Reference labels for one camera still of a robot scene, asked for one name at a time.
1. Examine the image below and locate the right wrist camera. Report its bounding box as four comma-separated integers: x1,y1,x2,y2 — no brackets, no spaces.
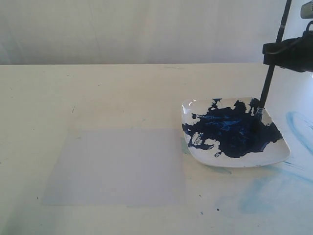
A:
300,1,313,19

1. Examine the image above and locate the white square paint plate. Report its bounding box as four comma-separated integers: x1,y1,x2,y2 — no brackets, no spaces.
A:
181,97,291,168

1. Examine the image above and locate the white sheet of paper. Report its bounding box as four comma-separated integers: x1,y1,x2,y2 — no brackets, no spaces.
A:
43,129,185,207

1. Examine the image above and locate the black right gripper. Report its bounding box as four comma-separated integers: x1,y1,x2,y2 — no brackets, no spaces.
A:
262,30,313,72

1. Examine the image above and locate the black paintbrush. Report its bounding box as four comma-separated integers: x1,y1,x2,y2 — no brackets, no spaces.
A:
251,0,292,132

